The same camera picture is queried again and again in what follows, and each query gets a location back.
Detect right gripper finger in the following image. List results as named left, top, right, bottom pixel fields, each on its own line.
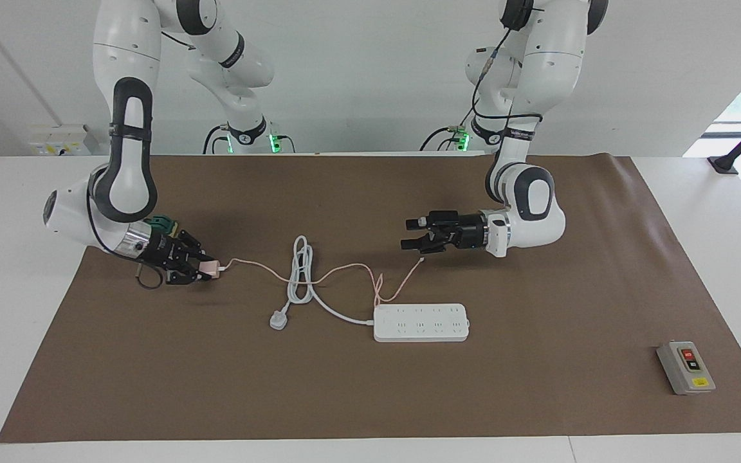
left=178, top=231, right=217, bottom=264
left=166, top=267, right=212, bottom=286

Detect pink charging cable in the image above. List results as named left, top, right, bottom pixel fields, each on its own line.
left=219, top=256, right=426, bottom=307

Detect white power strip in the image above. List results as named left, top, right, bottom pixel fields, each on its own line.
left=373, top=304, right=471, bottom=343

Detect brown paper table mat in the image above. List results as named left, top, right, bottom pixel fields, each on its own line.
left=0, top=153, right=741, bottom=444

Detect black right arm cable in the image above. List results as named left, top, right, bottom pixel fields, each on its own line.
left=86, top=31, right=192, bottom=290

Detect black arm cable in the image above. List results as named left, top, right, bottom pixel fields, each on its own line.
left=86, top=31, right=192, bottom=290
left=471, top=26, right=544, bottom=158

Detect green knife switch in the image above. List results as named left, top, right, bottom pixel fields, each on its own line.
left=149, top=215, right=182, bottom=236

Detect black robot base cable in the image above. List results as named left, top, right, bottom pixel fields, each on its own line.
left=203, top=124, right=295, bottom=155
left=419, top=124, right=471, bottom=152

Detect white power strip cable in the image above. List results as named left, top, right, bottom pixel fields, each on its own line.
left=287, top=235, right=376, bottom=324

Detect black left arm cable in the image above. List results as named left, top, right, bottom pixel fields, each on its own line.
left=471, top=26, right=544, bottom=158

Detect white wall outlet box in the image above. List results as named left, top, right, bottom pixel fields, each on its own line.
left=28, top=124, right=100, bottom=156

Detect grey on-off switch box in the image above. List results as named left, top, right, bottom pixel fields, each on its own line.
left=656, top=341, right=717, bottom=395

